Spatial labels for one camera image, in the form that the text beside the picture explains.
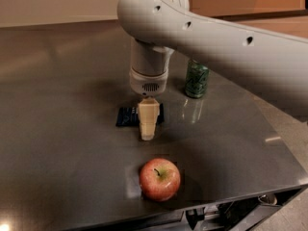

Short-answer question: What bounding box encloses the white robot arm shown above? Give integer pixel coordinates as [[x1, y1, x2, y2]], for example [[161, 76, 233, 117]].
[[117, 0, 308, 121]]

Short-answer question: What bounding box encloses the green soda can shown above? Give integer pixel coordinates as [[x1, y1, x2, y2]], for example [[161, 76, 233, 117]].
[[185, 60, 210, 98]]

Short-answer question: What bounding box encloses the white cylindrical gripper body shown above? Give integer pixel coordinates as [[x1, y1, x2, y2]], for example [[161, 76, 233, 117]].
[[129, 68, 168, 96]]

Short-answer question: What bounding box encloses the red apple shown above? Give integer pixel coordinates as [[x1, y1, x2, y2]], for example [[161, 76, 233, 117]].
[[139, 158, 181, 202]]

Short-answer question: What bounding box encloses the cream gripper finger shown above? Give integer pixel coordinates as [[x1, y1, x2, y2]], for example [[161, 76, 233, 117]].
[[138, 97, 160, 141]]

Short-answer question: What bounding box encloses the dark blue snack bar wrapper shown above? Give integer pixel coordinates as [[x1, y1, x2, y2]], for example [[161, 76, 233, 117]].
[[115, 104, 165, 127]]

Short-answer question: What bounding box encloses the dark cabinet hardware under table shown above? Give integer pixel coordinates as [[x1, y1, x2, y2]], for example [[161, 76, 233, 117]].
[[184, 192, 280, 231]]

